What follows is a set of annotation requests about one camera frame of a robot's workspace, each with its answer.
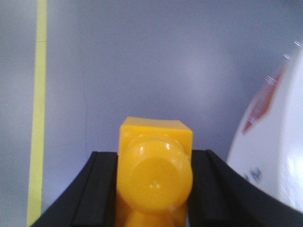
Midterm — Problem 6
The yellow duplo block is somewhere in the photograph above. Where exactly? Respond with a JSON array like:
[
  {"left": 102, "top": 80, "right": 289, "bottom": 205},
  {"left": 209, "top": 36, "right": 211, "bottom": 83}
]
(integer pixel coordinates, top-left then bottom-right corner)
[{"left": 115, "top": 117, "right": 193, "bottom": 227}]

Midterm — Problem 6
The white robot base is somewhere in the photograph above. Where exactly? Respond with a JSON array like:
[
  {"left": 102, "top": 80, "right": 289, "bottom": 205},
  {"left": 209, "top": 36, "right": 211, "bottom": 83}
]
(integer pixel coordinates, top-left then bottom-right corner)
[{"left": 227, "top": 47, "right": 303, "bottom": 211}]

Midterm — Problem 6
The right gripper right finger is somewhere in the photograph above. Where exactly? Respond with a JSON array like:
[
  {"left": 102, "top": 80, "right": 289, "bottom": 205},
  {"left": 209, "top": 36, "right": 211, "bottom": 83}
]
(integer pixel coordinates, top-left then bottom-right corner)
[{"left": 188, "top": 150, "right": 303, "bottom": 227}]

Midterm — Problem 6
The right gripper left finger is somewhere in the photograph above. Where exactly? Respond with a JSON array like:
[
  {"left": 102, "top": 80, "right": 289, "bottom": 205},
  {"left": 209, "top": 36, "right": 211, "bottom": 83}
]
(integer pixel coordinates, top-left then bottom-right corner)
[{"left": 32, "top": 152, "right": 117, "bottom": 227}]

